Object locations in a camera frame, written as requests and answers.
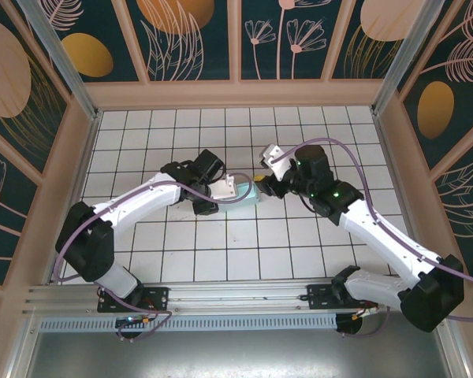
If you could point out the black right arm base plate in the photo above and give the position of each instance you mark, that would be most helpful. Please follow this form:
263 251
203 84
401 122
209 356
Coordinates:
319 297

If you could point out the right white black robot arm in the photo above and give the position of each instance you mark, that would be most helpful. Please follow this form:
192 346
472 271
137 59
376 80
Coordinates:
433 299

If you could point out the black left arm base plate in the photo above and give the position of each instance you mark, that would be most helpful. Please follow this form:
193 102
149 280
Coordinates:
157 299

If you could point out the grey metal sheet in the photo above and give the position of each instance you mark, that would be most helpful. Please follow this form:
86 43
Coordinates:
236 354

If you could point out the aluminium table edge rail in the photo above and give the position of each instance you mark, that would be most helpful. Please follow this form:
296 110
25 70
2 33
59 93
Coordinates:
85 157
389 157

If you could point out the aluminium frame post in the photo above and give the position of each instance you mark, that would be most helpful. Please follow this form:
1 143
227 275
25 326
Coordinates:
63 59
406 51

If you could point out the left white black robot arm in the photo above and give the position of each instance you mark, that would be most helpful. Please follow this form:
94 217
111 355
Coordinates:
86 244

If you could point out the small green circuit board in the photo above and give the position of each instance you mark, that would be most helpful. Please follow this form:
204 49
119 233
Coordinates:
133 320

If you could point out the aluminium mounting rail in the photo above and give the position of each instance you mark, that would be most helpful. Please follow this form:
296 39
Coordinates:
236 293

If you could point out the light teal cloth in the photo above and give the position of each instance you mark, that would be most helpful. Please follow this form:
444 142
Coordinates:
244 197

